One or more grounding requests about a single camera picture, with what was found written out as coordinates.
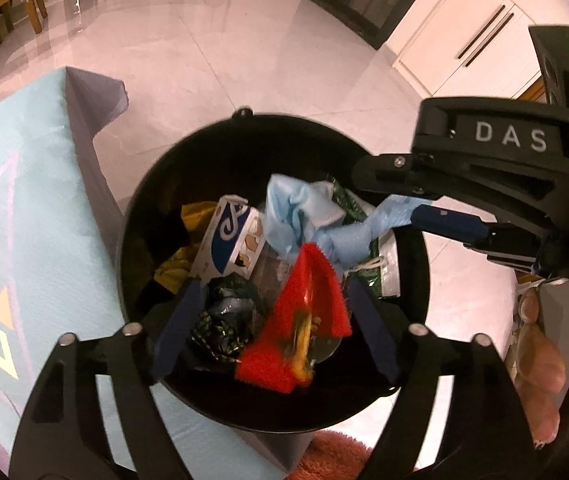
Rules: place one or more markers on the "white cabinet with handles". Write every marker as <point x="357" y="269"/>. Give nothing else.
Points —
<point x="471" y="48"/>

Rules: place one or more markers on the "person's right hand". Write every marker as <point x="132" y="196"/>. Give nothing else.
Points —
<point x="540" y="372"/>

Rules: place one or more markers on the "white blue medicine box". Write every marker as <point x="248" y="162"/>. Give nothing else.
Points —
<point x="233" y="241"/>

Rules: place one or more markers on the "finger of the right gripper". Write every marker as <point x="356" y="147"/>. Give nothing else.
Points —
<point x="500" y="242"/>

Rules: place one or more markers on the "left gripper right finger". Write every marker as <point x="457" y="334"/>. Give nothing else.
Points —
<point x="380" y="343"/>

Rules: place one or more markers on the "light blue face mask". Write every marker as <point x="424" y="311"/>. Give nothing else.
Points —
<point x="298" y="212"/>

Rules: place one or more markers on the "orange fluffy mat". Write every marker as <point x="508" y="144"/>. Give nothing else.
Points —
<point x="331" y="456"/>

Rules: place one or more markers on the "light blue patterned rug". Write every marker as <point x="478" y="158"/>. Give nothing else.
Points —
<point x="73" y="404"/>

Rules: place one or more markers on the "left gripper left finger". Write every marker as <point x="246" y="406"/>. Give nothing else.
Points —
<point x="176" y="331"/>

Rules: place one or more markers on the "dark green foil packet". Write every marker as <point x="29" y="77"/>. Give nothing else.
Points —
<point x="380" y="269"/>

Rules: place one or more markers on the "crumpled black green wrapper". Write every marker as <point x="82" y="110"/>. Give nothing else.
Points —
<point x="232" y="316"/>

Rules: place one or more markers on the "red yellow snack wrapper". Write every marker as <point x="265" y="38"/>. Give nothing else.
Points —
<point x="311" y="304"/>

